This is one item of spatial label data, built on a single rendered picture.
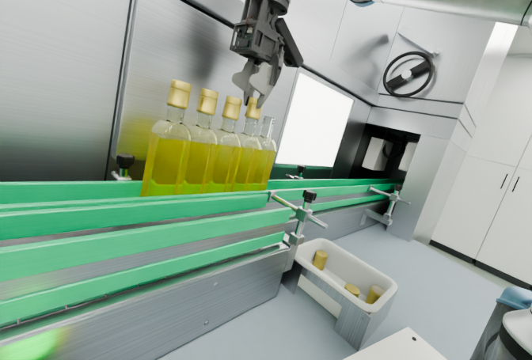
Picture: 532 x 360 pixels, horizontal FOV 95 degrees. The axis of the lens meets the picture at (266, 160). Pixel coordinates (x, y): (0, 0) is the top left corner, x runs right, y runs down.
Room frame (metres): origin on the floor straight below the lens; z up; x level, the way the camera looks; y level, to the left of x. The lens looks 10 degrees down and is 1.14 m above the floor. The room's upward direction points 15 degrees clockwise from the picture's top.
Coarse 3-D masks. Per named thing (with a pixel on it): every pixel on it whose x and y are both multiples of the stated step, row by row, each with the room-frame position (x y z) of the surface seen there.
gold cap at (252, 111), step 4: (252, 100) 0.54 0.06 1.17; (256, 100) 0.54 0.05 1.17; (248, 104) 0.55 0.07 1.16; (252, 104) 0.54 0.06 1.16; (248, 108) 0.54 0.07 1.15; (252, 108) 0.54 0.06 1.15; (256, 108) 0.54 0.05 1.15; (260, 108) 0.55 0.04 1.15; (248, 112) 0.54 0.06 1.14; (252, 112) 0.54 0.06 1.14; (256, 112) 0.54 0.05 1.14; (260, 112) 0.55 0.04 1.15; (248, 116) 0.54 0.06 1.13; (252, 116) 0.54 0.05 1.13; (256, 116) 0.54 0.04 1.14
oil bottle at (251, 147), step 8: (240, 136) 0.54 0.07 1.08; (248, 136) 0.53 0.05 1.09; (248, 144) 0.52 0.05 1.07; (256, 144) 0.54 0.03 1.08; (240, 152) 0.52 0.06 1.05; (248, 152) 0.53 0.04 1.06; (256, 152) 0.54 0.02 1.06; (240, 160) 0.52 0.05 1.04; (248, 160) 0.53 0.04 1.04; (256, 160) 0.55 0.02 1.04; (240, 168) 0.52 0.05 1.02; (248, 168) 0.53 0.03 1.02; (240, 176) 0.52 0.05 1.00; (248, 176) 0.54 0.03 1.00; (232, 184) 0.52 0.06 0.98; (240, 184) 0.53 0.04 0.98; (248, 184) 0.54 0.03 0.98
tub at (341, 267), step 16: (320, 240) 0.66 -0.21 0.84; (304, 256) 0.61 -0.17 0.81; (336, 256) 0.63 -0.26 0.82; (352, 256) 0.61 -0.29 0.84; (320, 272) 0.50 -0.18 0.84; (336, 272) 0.62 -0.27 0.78; (352, 272) 0.60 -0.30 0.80; (368, 272) 0.58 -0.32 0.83; (336, 288) 0.46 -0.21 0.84; (368, 288) 0.56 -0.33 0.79; (384, 288) 0.54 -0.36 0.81; (368, 304) 0.43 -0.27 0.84
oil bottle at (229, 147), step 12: (216, 132) 0.50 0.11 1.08; (228, 132) 0.50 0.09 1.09; (228, 144) 0.49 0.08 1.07; (240, 144) 0.51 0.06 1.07; (216, 156) 0.48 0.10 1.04; (228, 156) 0.49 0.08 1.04; (216, 168) 0.48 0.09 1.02; (228, 168) 0.50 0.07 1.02; (216, 180) 0.48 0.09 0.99; (228, 180) 0.50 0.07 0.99; (216, 192) 0.49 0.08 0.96
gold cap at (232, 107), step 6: (228, 96) 0.50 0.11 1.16; (228, 102) 0.50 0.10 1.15; (234, 102) 0.50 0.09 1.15; (240, 102) 0.51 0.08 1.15; (228, 108) 0.50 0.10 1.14; (234, 108) 0.50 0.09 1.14; (240, 108) 0.51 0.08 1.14; (222, 114) 0.50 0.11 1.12; (228, 114) 0.50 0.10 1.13; (234, 114) 0.50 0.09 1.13
